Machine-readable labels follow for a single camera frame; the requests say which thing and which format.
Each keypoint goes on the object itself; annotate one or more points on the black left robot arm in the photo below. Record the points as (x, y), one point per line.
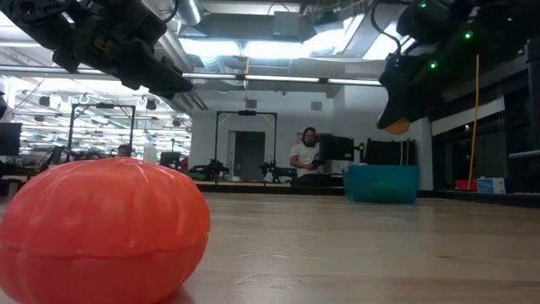
(38, 25)

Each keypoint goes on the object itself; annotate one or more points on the person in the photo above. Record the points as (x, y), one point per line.
(124, 150)
(306, 158)

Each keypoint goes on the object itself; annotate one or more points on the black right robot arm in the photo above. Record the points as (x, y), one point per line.
(498, 34)

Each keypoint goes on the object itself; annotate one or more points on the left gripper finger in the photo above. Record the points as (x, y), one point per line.
(162, 90)
(166, 76)

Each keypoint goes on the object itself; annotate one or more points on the orange toy orange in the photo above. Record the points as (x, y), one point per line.
(101, 230)

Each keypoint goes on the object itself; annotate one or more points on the tan toy potato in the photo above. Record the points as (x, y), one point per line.
(397, 126)

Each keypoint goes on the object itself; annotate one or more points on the silver ventilation duct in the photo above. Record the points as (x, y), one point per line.
(190, 10)

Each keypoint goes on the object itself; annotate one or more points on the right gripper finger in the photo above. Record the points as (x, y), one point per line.
(390, 112)
(415, 113)

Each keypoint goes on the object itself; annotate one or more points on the white blue box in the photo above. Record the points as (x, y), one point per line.
(491, 186)

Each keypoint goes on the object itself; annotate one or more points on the black panel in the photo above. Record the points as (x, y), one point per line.
(390, 152)

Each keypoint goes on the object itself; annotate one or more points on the long LED light bar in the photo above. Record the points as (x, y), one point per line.
(278, 78)

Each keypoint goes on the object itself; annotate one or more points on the teal plastic tupperware container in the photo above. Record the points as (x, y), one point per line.
(381, 183)

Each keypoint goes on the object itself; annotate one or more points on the black monitor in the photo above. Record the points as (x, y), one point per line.
(339, 148)
(10, 139)

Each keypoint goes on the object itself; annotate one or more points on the black metal gantry frame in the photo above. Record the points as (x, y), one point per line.
(101, 105)
(246, 112)

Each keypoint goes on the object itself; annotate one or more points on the red box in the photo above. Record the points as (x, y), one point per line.
(466, 185)

